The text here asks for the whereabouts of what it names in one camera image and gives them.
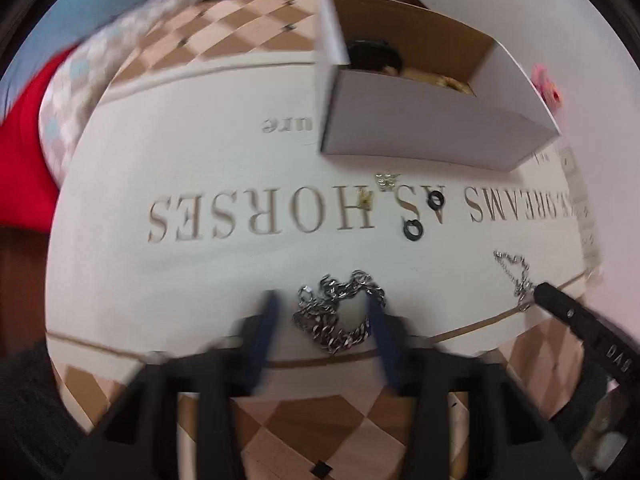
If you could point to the small gold earring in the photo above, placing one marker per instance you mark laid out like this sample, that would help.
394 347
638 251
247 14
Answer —
367 200

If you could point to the white cardboard box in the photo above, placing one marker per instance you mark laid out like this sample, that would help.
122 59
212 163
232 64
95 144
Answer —
425 120

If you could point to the light blue cloth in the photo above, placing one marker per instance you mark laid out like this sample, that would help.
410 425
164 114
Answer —
70 20

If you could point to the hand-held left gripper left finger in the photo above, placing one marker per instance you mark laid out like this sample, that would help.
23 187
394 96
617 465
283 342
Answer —
265 332

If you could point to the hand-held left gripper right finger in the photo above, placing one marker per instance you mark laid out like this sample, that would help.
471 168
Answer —
384 347

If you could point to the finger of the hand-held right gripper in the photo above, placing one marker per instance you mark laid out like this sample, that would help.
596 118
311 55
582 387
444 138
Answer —
565 307

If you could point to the white printed checkered mat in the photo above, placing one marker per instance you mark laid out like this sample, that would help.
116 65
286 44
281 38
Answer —
225 270

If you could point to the dark fuzzy cloth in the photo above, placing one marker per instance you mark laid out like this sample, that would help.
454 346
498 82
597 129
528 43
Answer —
35 400

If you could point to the black item in box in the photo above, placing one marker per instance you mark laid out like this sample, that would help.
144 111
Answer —
372 55

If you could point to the small silver earring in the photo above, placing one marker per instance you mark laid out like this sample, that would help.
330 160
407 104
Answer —
386 180

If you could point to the pink hair accessory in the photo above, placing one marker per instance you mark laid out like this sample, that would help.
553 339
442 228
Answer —
547 85

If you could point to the pale checkered pillow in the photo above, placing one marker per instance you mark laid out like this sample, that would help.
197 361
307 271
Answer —
75 95

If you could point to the red cloth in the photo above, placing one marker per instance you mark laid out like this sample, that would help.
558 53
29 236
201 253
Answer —
27 160

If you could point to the gold jewelry in box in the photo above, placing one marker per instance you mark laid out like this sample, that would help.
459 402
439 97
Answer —
440 80

